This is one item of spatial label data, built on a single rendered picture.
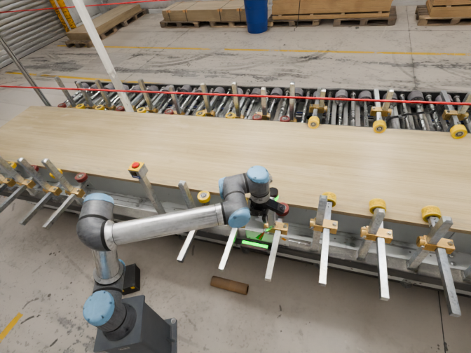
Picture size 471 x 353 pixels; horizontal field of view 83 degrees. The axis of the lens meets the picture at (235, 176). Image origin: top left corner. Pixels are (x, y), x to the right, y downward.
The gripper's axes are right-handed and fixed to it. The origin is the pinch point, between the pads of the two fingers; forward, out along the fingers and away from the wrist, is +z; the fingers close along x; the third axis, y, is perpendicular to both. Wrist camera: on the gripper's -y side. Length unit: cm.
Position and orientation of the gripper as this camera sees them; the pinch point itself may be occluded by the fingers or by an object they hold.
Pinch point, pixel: (266, 221)
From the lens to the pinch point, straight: 140.1
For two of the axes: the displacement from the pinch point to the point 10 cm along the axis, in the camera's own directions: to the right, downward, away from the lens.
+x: -2.8, 7.2, -6.4
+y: -9.5, -1.2, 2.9
